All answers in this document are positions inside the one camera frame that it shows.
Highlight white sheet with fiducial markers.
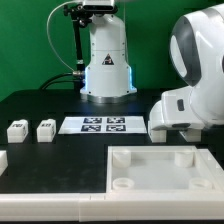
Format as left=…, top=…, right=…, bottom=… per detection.
left=59, top=116, right=147, bottom=134

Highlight grey camera on mount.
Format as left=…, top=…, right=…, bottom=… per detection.
left=82, top=0, right=117, bottom=13

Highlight black cables at base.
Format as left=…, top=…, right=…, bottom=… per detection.
left=39, top=70, right=87, bottom=91

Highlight white front fence rail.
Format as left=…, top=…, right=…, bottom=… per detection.
left=0, top=192, right=224, bottom=222

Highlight white square table top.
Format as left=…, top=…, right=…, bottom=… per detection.
left=106, top=146, right=224, bottom=193

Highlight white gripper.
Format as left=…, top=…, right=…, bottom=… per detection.
left=149, top=87, right=204, bottom=130

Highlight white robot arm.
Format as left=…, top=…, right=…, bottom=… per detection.
left=81, top=0, right=224, bottom=130

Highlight grey cable loop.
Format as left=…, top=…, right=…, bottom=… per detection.
left=46, top=0, right=82, bottom=74

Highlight white left fence block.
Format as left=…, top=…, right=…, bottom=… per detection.
left=0, top=151, right=8, bottom=176

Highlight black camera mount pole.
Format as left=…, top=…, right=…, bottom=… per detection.
left=63, top=4, right=92, bottom=89

